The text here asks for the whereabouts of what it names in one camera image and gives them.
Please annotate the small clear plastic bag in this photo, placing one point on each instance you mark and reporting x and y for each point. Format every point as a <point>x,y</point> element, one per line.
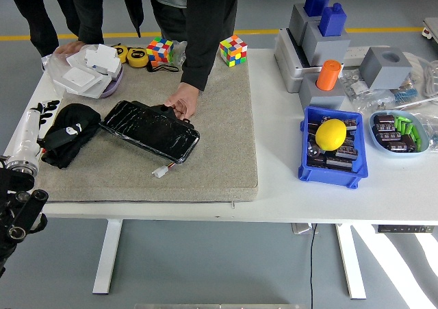
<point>179,53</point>

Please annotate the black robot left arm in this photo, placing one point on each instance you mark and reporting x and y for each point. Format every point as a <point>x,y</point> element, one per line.
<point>20,216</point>

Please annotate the large light grey case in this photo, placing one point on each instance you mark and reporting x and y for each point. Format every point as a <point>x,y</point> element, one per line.
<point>287,72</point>

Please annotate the black cloth rag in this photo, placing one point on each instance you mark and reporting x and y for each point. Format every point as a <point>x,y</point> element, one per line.
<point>77,115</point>

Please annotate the light blue dish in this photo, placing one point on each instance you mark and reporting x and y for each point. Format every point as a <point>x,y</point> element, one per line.
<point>380,149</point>

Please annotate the glossy black panel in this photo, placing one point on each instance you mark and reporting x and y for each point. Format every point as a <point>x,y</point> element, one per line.
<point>150,131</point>

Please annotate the bag of blue resistors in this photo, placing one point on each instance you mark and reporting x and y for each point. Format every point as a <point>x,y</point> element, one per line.
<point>405,95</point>

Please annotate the person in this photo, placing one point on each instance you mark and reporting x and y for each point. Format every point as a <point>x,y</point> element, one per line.
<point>34,14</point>
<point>205,7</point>

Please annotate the purple bowl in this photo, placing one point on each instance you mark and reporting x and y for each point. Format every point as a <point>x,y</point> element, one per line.
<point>114,84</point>

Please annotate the person's right forearm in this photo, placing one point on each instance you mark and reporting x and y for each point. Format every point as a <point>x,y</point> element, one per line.
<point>90,28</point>

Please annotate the white folded carton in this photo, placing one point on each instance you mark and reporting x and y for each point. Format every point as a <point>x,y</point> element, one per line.
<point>102,59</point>

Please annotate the blue plastic bin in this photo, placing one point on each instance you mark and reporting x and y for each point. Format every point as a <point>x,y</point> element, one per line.
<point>332,179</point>

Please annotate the person's right hand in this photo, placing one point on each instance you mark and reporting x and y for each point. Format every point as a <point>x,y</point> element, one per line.
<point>70,47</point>

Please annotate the person's left hand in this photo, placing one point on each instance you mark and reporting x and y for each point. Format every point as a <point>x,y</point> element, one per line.
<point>184,98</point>

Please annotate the grey square holder block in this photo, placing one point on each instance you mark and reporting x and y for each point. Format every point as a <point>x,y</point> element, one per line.
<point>321,98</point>
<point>297,21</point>
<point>325,50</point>

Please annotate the orange cylinder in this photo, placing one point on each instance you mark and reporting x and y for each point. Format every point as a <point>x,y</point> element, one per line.
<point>329,76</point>

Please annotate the yellow tape measure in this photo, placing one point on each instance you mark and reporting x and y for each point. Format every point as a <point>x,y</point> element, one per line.
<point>137,57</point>
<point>122,52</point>

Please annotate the person's left forearm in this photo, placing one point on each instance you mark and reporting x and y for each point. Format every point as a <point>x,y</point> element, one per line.
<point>202,62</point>

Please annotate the green battery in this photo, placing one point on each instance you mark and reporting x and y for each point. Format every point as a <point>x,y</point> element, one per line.
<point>409,129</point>
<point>416,133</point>
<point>419,144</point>
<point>399,123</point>

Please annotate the clear bag of small parts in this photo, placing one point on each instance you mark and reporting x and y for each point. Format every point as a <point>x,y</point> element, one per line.
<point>356,86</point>

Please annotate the thin white rod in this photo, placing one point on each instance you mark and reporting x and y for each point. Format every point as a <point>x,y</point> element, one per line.
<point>417,102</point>

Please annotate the grey block with round hole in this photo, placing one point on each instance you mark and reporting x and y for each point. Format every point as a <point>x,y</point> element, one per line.
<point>383,72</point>

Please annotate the grey-brown mat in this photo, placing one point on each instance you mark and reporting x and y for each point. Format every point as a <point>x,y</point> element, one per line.
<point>212,134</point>

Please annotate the white wall switch plate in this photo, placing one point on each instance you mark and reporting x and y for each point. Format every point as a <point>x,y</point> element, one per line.
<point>80,79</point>

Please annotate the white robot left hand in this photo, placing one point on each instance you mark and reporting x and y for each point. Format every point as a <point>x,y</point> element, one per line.
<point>27,134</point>

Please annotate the black table control panel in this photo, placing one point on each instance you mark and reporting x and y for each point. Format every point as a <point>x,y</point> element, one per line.
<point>403,229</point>

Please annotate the blue plastic bottle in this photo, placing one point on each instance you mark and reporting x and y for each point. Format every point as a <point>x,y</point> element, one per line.
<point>332,21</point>
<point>316,0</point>

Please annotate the white device with red mark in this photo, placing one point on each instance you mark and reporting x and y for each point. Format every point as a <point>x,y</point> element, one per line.
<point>431,28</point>

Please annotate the crumpled clear plastic bag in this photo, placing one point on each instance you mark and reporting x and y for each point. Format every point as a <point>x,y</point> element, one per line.
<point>431,131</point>

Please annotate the grey box under table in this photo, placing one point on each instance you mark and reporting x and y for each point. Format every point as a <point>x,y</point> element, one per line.
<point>302,228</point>

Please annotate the colourful puzzle cube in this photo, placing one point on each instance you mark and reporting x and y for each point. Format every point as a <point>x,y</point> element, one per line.
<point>233,50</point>
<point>160,50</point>

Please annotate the yellow lemon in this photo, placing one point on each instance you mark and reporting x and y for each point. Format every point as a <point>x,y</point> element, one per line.
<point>330,134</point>

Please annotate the white table leg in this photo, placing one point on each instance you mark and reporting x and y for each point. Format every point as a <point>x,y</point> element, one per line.
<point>350,261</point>
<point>107,254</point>

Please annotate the large clear plastic bag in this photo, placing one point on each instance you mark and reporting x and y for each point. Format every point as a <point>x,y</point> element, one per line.
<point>54,69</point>

